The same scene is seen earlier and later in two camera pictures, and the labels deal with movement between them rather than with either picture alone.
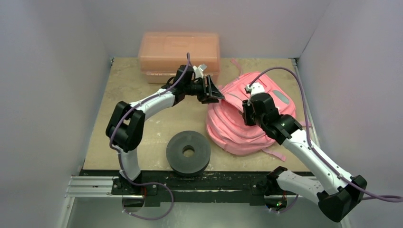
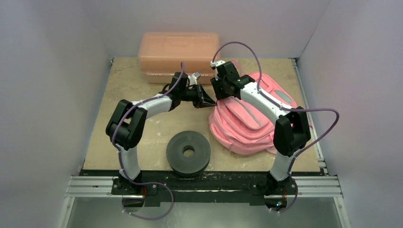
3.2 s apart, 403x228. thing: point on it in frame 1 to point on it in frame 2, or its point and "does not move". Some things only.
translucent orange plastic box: [160, 53] does not move
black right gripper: [247, 114] to [217, 90]
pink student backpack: [225, 125] does not move
